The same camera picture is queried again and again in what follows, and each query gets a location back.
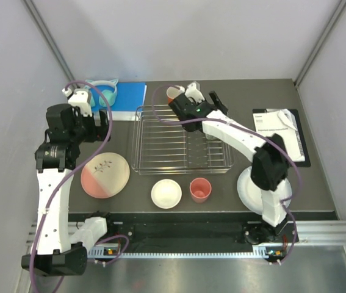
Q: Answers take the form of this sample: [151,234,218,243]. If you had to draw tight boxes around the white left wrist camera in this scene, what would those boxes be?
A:
[68,89,92,117]

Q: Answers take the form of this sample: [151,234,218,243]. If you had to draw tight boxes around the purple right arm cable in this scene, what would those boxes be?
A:
[151,85,303,266]

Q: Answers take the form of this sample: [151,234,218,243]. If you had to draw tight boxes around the steel wire dish rack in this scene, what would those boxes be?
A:
[131,105,234,175]

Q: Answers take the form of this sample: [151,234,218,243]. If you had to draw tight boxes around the orange ceramic mug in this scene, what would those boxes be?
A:
[166,85,186,104]

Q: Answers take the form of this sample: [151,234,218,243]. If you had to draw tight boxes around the teal cat-ear headphones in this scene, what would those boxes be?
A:
[83,79,119,108]

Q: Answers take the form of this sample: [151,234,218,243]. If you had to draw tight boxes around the pink and cream floral plate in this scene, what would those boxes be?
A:
[81,152,130,199]

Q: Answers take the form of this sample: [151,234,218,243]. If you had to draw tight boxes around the white ceramic plate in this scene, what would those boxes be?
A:
[237,167,292,215]

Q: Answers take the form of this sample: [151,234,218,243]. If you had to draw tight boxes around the white instruction booklet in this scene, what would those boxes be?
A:
[253,108,306,162]

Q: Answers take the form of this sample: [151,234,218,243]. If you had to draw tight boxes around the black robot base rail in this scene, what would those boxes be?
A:
[68,212,298,250]

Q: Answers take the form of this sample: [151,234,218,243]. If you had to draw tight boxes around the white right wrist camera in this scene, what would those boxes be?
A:
[185,81,206,104]

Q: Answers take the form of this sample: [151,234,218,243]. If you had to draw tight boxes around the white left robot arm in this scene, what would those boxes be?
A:
[21,104,116,277]

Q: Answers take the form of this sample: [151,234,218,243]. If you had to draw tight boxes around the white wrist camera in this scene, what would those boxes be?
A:
[68,89,92,117]
[185,81,206,104]

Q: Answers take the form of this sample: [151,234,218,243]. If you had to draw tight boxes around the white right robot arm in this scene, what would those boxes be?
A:
[168,92,292,242]

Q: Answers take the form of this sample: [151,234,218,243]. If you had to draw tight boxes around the mint green ceramic bowl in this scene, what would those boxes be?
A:
[203,129,218,141]

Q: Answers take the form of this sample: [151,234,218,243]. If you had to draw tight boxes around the orange bowl white inside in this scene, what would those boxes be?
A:
[151,179,182,209]

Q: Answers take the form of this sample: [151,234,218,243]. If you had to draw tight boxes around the black clipboard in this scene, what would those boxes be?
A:
[252,108,312,168]

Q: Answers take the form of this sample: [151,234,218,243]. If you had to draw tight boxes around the pink plastic cup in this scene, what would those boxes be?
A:
[189,178,212,203]

